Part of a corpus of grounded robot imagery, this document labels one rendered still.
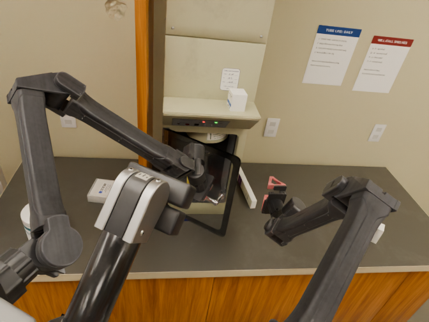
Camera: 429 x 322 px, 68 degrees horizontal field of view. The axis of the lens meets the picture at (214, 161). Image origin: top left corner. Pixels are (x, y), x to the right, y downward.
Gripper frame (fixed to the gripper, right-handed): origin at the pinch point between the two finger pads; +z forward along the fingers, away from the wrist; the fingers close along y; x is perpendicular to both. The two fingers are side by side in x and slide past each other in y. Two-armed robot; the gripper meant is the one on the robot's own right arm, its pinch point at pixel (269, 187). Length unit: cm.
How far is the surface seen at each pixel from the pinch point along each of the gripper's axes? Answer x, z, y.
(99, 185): 70, 24, -22
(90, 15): 72, 55, 44
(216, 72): 23.9, 11.9, 40.2
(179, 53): 37, 12, 46
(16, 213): 101, 10, -25
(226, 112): 20.6, 2.7, 30.6
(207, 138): 24.4, 13.4, 13.0
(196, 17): 32, 12, 57
